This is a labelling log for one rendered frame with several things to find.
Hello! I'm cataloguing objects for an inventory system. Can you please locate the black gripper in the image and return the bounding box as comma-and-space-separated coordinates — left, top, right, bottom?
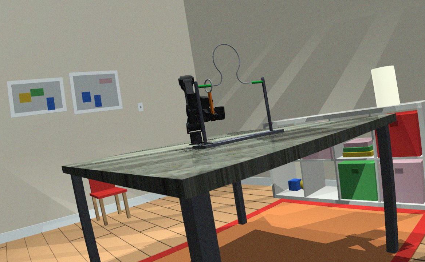
188, 106, 225, 124

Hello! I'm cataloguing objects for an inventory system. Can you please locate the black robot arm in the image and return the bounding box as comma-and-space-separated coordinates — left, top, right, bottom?
178, 75, 210, 145

